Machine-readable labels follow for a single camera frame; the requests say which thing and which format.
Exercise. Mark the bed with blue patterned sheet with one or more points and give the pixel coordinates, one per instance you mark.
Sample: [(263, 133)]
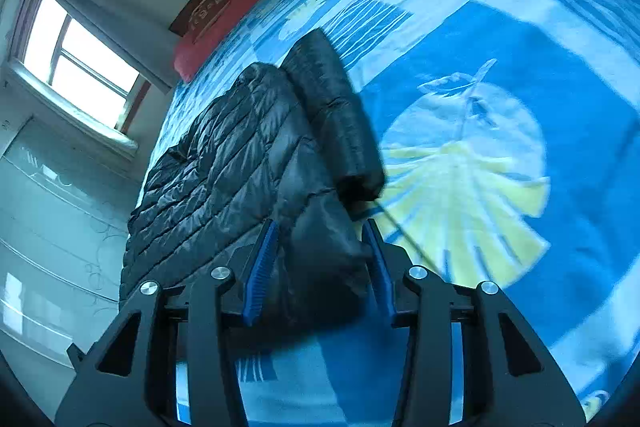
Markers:
[(500, 57)]

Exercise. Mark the small brown printed cushion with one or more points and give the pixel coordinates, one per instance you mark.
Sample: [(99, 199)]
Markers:
[(207, 12)]

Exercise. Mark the black quilted puffer jacket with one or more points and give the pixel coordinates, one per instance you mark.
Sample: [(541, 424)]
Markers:
[(225, 167)]

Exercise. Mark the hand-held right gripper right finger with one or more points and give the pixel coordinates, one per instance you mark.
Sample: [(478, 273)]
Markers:
[(382, 277)]

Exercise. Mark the pink pillow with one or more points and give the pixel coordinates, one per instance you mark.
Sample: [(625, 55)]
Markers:
[(215, 32)]

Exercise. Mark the pale patterned wardrobe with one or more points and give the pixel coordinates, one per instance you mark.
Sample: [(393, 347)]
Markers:
[(50, 232)]

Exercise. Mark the bright window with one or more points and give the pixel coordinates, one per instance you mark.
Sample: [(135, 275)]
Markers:
[(85, 52)]

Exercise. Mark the grey curtain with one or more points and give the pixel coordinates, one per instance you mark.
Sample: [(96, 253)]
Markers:
[(115, 27)]

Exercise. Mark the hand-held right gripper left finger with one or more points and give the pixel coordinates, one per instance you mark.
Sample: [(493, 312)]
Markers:
[(260, 277)]

